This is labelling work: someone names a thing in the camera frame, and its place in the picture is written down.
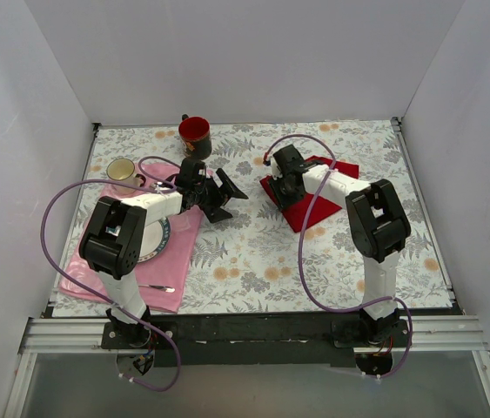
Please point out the black mounting base plate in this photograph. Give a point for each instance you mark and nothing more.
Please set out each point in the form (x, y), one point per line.
(266, 339)

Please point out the pink cloth placemat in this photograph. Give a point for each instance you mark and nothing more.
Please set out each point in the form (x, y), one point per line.
(169, 268)

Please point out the red cloth napkin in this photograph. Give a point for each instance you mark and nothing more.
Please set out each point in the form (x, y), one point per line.
(322, 209)

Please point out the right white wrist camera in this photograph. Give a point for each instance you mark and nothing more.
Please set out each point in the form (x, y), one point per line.
(275, 170)

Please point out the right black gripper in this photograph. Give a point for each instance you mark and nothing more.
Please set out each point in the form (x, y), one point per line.
(280, 194)

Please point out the silver fork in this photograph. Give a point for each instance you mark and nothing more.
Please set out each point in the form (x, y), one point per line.
(160, 288)

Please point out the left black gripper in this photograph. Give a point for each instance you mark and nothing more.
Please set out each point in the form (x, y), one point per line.
(211, 194)

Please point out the aluminium frame rail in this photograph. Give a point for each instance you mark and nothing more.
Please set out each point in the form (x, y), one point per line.
(425, 333)

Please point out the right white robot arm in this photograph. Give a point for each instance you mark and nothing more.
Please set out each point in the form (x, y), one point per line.
(378, 226)

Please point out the floral tablecloth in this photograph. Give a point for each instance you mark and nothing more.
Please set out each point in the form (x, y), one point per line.
(254, 262)

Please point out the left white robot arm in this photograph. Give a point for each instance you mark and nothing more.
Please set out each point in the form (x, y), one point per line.
(114, 236)

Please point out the white plate teal rim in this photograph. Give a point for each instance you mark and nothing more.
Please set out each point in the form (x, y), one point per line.
(155, 239)

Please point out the black red mug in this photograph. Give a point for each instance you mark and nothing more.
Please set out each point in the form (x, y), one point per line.
(195, 133)

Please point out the cream enamel mug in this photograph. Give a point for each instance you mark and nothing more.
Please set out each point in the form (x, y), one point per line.
(123, 171)

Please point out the silver spoon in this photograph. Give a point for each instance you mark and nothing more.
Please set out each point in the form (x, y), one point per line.
(157, 186)

